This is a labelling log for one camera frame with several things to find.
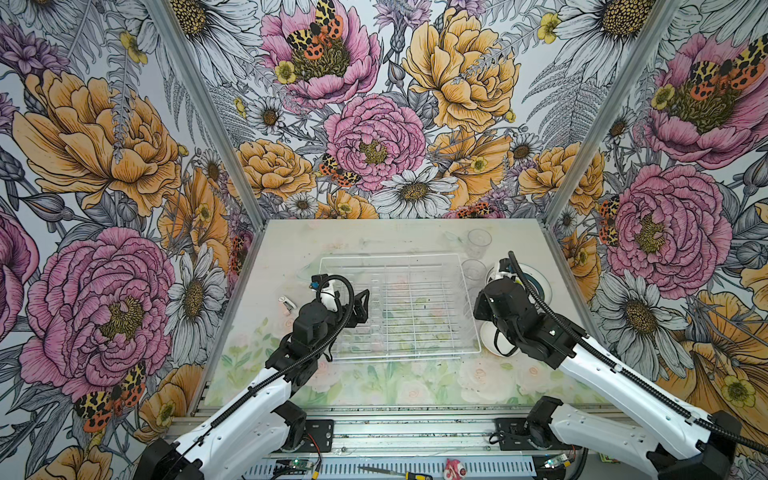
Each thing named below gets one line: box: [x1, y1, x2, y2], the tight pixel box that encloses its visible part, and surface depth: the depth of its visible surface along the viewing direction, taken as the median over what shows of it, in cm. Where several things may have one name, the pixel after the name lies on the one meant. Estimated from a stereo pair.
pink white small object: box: [443, 458, 467, 480], surface depth 68 cm
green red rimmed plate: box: [519, 263, 553, 308], surface depth 101 cm
